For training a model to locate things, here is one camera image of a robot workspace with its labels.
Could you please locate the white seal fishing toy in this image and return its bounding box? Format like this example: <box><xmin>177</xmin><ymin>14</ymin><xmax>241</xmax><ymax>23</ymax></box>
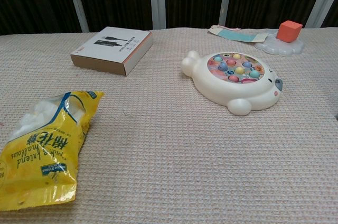
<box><xmin>181</xmin><ymin>50</ymin><xmax>285</xmax><ymax>117</ymax></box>

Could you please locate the beige woven tablecloth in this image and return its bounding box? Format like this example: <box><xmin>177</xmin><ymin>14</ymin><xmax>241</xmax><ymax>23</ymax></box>
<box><xmin>0</xmin><ymin>26</ymin><xmax>338</xmax><ymax>224</ymax></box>

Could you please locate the teal and beige paper card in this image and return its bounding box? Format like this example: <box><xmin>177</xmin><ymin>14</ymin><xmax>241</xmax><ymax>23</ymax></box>
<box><xmin>207</xmin><ymin>26</ymin><xmax>268</xmax><ymax>42</ymax></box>

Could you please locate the pink paper strip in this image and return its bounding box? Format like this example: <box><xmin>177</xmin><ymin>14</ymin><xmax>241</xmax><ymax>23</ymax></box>
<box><xmin>210</xmin><ymin>24</ymin><xmax>241</xmax><ymax>31</ymax></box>

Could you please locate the orange foam cube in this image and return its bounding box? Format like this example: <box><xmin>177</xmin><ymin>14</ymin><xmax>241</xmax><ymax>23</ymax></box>
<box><xmin>276</xmin><ymin>20</ymin><xmax>303</xmax><ymax>44</ymax></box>

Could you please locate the yellow marshmallow snack bag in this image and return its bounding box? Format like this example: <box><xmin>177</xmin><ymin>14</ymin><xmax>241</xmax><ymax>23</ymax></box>
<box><xmin>0</xmin><ymin>90</ymin><xmax>105</xmax><ymax>205</ymax></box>

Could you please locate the white cardboard cable box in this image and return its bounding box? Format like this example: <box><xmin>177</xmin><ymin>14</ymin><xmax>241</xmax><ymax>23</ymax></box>
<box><xmin>70</xmin><ymin>26</ymin><xmax>154</xmax><ymax>77</ymax></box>

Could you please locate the translucent white cloud-shaped tray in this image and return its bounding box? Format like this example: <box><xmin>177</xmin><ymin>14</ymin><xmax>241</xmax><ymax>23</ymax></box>
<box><xmin>254</xmin><ymin>30</ymin><xmax>305</xmax><ymax>57</ymax></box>

